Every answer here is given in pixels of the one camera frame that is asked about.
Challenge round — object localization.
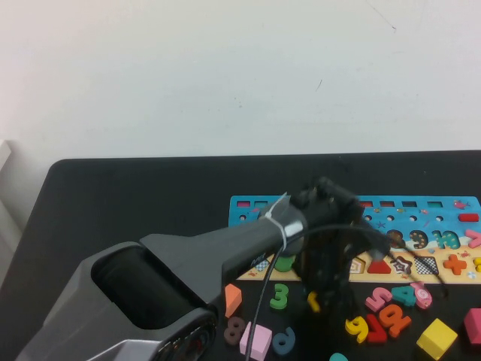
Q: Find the green number three piece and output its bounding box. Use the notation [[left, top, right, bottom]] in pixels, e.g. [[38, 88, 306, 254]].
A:
[[269, 283, 290, 311]]

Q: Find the orange wooden cube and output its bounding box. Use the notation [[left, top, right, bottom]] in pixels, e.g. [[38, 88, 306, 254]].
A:
[[224, 284, 243, 319]]

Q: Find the white zip tie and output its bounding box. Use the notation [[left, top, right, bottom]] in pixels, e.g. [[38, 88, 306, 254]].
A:
[[264, 192, 289, 252]]

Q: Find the orange plus sign piece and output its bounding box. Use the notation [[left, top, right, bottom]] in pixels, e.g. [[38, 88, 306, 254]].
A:
[[442, 254, 467, 275]]

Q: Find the brown number eight piece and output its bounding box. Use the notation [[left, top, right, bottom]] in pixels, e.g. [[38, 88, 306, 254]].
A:
[[224, 315, 247, 345]]

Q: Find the yellow wooden cube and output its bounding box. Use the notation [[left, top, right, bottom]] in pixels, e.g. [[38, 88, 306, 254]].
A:
[[416, 317, 458, 356]]

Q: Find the blue number six piece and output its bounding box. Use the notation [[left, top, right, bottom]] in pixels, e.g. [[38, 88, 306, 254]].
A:
[[272, 326, 297, 356]]

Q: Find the magenta wooden cube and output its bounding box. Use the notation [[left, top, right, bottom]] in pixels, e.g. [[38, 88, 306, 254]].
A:
[[463, 308, 481, 345]]

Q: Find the pink wooden cube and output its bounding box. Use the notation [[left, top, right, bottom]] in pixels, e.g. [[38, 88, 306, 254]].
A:
[[239, 320, 274, 361]]

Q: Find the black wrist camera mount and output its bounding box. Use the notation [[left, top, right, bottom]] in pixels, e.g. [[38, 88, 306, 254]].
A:
[[292, 175, 365, 231]]

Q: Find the black cable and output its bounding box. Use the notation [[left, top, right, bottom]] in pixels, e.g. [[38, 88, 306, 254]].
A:
[[246, 224, 450, 361]]

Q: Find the teal number four piece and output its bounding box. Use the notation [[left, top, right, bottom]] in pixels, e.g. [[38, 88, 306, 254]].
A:
[[390, 285, 417, 308]]

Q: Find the colourful wooden puzzle board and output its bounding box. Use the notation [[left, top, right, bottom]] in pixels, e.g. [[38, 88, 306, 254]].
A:
[[228, 194, 481, 285]]

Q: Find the green circle piece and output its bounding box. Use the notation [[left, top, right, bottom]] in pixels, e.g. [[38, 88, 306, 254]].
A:
[[273, 254, 296, 272]]

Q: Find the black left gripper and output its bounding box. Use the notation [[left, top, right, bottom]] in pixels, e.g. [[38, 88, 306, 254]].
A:
[[298, 227, 364, 325]]

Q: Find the orange number two piece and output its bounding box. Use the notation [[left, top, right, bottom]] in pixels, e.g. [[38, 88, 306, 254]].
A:
[[378, 303, 413, 338]]

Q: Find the pink wooden fish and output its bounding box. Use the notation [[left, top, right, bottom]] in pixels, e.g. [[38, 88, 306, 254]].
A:
[[410, 281, 433, 310]]

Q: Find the pink number five piece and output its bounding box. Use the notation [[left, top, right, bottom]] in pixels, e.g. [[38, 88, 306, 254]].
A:
[[365, 287, 394, 312]]

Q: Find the red triangle piece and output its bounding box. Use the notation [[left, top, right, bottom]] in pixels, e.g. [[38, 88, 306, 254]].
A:
[[367, 257, 392, 275]]

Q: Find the yellow number nine piece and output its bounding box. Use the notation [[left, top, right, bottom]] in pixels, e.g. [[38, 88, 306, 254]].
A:
[[344, 314, 370, 344]]

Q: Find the red number seven piece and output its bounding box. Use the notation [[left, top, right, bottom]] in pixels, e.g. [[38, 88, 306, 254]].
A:
[[366, 313, 388, 344]]

